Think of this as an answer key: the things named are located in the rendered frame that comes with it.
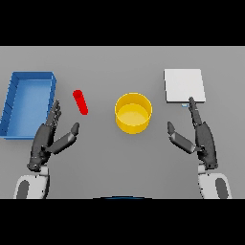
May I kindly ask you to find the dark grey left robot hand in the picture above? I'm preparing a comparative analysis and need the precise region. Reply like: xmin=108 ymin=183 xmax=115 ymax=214
xmin=26 ymin=99 xmax=80 ymax=173

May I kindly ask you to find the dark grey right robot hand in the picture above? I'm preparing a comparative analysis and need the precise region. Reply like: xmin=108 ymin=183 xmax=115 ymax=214
xmin=167 ymin=96 xmax=219 ymax=170

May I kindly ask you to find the red beaker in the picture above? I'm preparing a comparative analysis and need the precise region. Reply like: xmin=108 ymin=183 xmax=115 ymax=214
xmin=72 ymin=89 xmax=89 ymax=116

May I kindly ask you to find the pale square measuring scale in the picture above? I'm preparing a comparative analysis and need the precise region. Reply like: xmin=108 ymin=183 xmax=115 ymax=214
xmin=163 ymin=68 xmax=207 ymax=107

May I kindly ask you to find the yellow bowl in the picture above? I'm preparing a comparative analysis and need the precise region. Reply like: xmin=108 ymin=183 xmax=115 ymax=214
xmin=114 ymin=92 xmax=153 ymax=135

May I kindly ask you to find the blue rectangular tray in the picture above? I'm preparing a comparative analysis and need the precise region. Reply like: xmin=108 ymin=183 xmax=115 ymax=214
xmin=0 ymin=71 xmax=57 ymax=141

